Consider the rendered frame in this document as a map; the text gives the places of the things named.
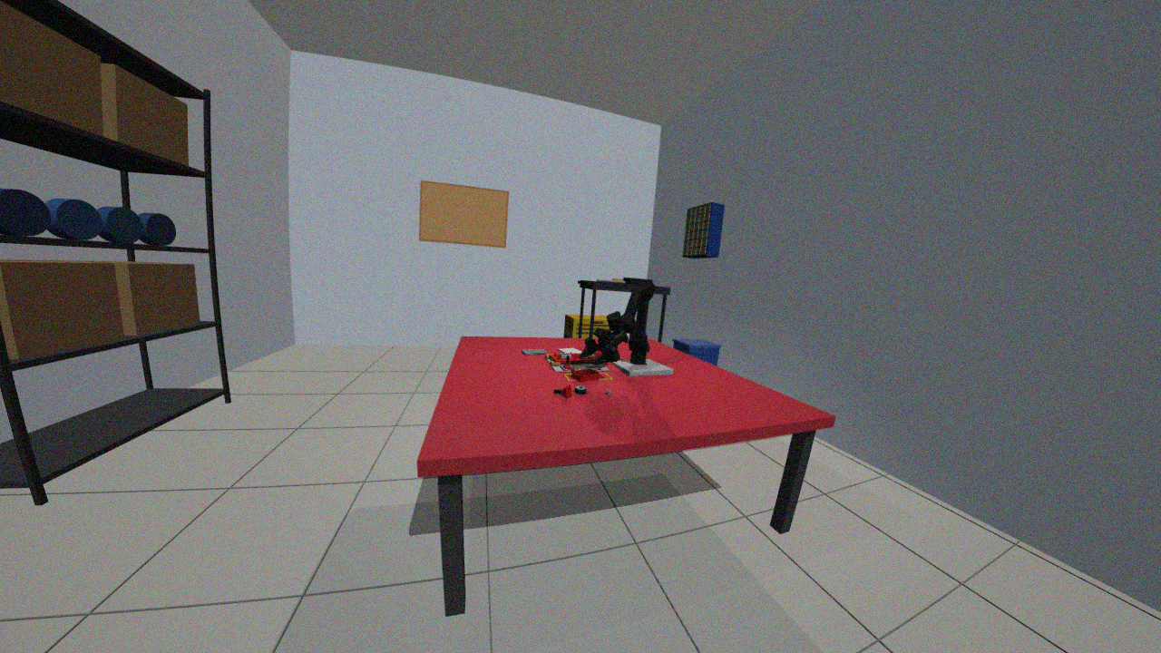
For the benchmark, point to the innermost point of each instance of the beige flat base plate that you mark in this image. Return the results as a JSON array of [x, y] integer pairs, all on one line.
[[557, 367]]

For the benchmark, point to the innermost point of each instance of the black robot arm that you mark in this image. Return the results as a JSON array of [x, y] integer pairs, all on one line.
[[641, 294]]

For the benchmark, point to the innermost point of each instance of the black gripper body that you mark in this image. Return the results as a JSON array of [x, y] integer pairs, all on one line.
[[612, 347]]

